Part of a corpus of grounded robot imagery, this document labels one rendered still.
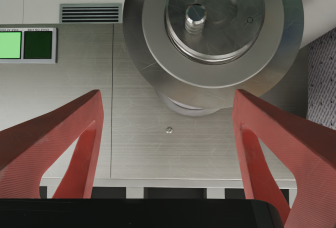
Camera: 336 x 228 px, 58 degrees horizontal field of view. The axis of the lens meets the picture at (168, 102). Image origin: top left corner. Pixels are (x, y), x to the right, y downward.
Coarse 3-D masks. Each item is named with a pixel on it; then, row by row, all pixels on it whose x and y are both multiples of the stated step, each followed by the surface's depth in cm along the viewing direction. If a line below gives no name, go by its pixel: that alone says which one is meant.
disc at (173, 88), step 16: (128, 0) 25; (288, 0) 25; (128, 16) 25; (288, 16) 24; (128, 32) 25; (288, 32) 24; (128, 48) 25; (144, 48) 25; (288, 48) 24; (144, 64) 25; (272, 64) 24; (288, 64) 24; (160, 80) 24; (176, 80) 24; (256, 80) 24; (272, 80) 24; (176, 96) 24; (192, 96) 24; (208, 96) 24; (224, 96) 24
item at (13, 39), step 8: (0, 32) 59; (8, 32) 59; (16, 32) 59; (0, 40) 59; (8, 40) 59; (16, 40) 59; (0, 48) 59; (8, 48) 59; (16, 48) 59; (0, 56) 59; (8, 56) 59; (16, 56) 59
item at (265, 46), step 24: (144, 0) 25; (264, 0) 24; (144, 24) 25; (264, 24) 24; (168, 48) 24; (264, 48) 24; (168, 72) 24; (192, 72) 24; (216, 72) 24; (240, 72) 24
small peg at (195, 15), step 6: (192, 6) 20; (198, 6) 20; (186, 12) 20; (192, 12) 20; (198, 12) 20; (204, 12) 20; (186, 18) 20; (192, 18) 20; (198, 18) 20; (204, 18) 20; (186, 24) 21; (192, 24) 20; (198, 24) 20; (186, 30) 22; (192, 30) 21; (198, 30) 22
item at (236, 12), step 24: (168, 0) 23; (192, 0) 23; (216, 0) 23; (240, 0) 23; (168, 24) 23; (216, 24) 23; (240, 24) 23; (192, 48) 23; (216, 48) 22; (240, 48) 22
